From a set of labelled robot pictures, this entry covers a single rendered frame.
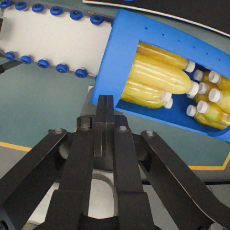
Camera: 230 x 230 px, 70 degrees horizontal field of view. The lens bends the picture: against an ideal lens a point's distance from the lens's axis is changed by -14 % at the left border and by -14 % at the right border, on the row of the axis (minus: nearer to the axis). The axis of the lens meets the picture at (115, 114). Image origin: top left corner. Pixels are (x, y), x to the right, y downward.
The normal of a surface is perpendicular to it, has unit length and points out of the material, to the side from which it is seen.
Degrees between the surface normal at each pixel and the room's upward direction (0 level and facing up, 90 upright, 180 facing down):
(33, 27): 0
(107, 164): 4
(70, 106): 0
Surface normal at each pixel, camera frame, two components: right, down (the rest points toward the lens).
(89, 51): 0.02, 0.40
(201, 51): 0.22, -0.33
